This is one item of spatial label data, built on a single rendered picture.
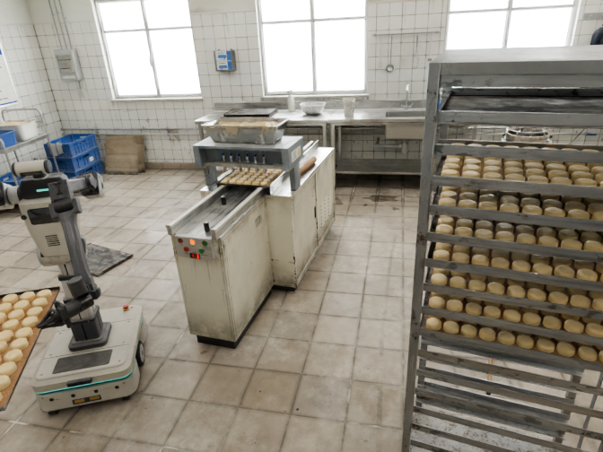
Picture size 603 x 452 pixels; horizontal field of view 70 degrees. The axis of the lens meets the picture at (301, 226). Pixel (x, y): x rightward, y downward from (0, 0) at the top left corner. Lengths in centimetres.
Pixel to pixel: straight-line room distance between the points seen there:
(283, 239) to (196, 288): 77
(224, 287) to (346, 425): 103
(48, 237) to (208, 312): 101
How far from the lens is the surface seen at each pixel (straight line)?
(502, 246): 136
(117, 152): 713
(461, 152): 126
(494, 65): 119
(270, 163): 306
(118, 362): 273
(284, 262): 327
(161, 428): 266
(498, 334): 160
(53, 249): 262
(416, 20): 583
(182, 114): 666
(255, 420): 257
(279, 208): 308
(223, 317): 282
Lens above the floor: 192
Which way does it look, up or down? 25 degrees down
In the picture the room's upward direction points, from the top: 3 degrees counter-clockwise
